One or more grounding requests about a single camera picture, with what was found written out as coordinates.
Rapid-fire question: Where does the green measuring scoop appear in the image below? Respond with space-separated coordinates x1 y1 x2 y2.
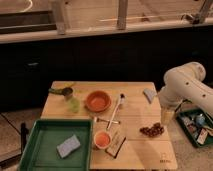
49 87 73 97

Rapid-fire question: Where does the grey blue cloth piece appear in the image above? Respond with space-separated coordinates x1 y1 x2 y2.
143 88 157 103

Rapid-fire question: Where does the small orange cup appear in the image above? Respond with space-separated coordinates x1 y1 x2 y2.
94 131 111 149

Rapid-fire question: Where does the light green plastic object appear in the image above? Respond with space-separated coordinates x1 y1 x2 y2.
68 97 80 113

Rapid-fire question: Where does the dark red grape bunch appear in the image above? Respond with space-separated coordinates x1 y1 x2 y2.
140 123 164 137

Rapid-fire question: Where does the red bowl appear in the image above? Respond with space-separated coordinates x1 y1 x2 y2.
85 91 111 112

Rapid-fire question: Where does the wooden folding table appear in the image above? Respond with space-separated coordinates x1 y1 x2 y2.
40 80 179 171

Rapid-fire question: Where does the metal fork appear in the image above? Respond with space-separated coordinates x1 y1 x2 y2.
93 117 121 124

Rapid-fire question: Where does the blue sponge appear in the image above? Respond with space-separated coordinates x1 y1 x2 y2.
56 135 81 158

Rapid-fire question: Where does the green bin with items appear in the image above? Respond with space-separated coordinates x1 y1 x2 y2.
176 109 213 148

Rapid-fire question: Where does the green plastic tray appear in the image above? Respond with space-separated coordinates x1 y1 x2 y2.
18 119 93 171

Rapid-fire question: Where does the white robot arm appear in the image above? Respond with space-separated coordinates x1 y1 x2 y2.
158 62 213 125

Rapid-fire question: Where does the wooden block with dark base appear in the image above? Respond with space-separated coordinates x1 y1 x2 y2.
106 131 126 158

